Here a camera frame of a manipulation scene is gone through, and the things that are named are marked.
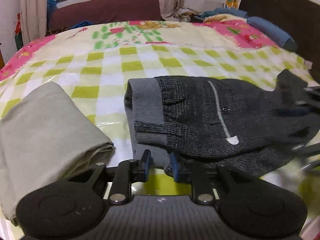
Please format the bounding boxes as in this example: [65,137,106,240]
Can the dark grey knit pants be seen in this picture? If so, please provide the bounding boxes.
[124,76,319,177]

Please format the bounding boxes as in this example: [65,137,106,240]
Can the blue rolled pillow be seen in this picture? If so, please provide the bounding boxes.
[247,16,298,52]

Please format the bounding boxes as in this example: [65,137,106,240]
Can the dark wooden headboard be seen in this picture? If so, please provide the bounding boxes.
[239,0,320,82]

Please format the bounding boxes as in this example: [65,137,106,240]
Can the folded beige cloth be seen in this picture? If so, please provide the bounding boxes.
[1,82,114,220]

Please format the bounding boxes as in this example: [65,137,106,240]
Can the green checkered bed sheet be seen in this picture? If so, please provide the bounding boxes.
[0,15,320,240]

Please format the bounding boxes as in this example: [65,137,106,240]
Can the blue clothes pile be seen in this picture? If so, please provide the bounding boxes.
[200,8,248,19]

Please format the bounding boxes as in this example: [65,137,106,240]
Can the maroon window bench cushion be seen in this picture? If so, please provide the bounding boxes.
[49,0,162,30]

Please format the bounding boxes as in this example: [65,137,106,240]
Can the beige left curtain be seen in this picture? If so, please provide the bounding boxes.
[20,0,47,45]

